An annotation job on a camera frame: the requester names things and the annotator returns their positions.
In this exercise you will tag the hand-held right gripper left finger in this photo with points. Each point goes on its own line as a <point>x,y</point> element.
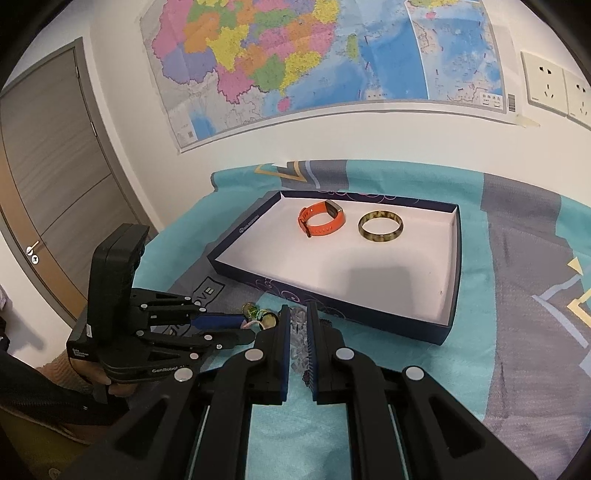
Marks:
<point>286,350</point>

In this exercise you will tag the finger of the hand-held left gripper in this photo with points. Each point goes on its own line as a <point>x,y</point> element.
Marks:
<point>221,342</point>
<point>217,321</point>

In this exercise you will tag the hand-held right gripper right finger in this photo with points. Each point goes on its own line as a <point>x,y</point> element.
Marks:
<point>314,355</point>

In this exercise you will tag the navy box with white inside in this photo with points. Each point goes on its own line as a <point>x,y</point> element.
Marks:
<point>360,281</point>

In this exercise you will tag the person's left forearm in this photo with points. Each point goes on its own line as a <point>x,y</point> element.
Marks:
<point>55,371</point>

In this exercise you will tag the person's left hand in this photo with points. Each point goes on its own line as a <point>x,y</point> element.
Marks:
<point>94,374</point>

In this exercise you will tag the grey brown door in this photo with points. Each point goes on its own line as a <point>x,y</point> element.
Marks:
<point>51,161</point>

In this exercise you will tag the tortoiseshell bangle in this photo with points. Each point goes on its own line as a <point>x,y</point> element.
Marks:
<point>364,233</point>

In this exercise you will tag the orange smart band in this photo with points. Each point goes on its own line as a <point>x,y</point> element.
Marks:
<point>334,222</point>

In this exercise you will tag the mustard yellow clothing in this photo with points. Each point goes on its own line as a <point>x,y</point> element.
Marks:
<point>27,447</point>

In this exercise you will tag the teal grey printed blanket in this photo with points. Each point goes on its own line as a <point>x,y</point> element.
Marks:
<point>508,286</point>

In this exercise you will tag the beige tape strip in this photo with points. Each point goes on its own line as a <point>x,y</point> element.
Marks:
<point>527,121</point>

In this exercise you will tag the colourful wall map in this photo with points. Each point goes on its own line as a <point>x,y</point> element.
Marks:
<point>295,55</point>

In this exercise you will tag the white wall socket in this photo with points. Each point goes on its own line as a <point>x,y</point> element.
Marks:
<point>579,94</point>
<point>545,83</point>

